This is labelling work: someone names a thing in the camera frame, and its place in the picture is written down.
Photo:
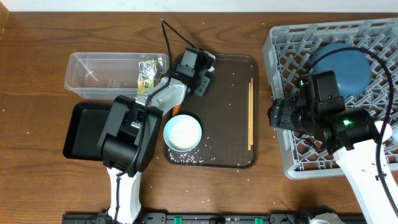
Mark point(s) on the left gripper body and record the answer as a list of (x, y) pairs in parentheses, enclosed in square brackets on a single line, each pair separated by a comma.
[(196, 77)]

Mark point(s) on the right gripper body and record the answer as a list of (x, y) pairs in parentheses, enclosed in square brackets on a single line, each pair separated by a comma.
[(290, 115)]

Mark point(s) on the foil and yellow snack wrapper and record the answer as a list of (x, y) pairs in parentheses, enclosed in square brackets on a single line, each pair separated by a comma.
[(146, 77)]

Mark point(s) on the blue plate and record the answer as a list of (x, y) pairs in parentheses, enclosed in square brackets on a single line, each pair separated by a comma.
[(352, 71)]

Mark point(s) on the blue cup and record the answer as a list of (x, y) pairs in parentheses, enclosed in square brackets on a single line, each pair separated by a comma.
[(395, 131)]

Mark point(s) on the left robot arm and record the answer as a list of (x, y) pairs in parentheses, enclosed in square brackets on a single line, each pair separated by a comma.
[(125, 180)]

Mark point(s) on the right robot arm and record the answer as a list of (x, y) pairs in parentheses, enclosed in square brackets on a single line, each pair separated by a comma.
[(351, 136)]

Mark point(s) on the grey dishwasher rack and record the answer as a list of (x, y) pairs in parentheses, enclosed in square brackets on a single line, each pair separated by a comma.
[(287, 54)]

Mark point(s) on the orange carrot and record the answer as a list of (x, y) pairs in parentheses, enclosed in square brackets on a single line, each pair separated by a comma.
[(176, 110)]

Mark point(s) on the brown serving tray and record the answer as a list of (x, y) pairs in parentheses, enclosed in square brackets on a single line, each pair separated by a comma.
[(223, 112)]

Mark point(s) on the wooden chopstick left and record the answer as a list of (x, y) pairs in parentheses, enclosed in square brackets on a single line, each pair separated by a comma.
[(249, 116)]

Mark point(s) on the wooden chopstick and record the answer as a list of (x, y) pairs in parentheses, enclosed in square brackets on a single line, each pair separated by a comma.
[(249, 116), (252, 112)]

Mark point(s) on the wooden chopstick right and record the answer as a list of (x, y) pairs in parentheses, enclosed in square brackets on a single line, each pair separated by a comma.
[(252, 112)]

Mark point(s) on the light blue rice bowl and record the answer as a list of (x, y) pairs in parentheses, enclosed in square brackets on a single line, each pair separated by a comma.
[(182, 133)]

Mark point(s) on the clear plastic bin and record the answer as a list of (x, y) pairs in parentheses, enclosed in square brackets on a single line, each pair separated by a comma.
[(106, 75)]

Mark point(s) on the black plastic tray bin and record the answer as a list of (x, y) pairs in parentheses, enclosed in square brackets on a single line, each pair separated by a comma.
[(100, 132)]

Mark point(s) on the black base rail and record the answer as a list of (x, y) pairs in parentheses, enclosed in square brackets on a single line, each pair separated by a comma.
[(323, 213)]

